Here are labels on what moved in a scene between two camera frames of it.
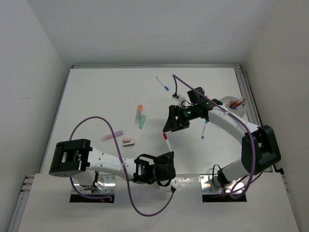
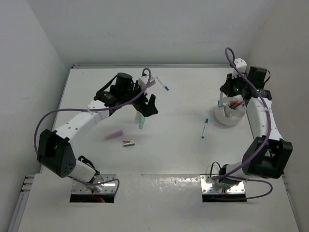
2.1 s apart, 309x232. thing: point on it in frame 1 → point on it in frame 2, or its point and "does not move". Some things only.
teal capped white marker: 204,128 does not move
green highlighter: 142,119 does not move
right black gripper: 172,124 → 226,88
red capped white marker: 165,137 → 220,104
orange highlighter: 139,113 does not move
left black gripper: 167,158 → 150,108
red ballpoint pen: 236,103 does not move
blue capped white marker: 166,87 does not move
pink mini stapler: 128,142 does not move
